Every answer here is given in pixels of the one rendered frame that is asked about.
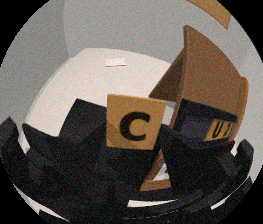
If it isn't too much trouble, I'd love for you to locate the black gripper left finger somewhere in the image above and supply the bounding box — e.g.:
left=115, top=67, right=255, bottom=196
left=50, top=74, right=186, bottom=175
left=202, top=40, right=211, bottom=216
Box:
left=22, top=118, right=107, bottom=196

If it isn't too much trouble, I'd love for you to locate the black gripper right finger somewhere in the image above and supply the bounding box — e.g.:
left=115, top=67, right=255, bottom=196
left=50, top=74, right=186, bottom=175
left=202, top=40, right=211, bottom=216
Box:
left=157, top=124, right=236, bottom=197

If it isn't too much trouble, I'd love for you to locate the white flat card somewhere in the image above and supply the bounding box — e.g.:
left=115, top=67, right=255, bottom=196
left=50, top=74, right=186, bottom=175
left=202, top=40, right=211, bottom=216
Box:
left=105, top=58, right=126, bottom=67

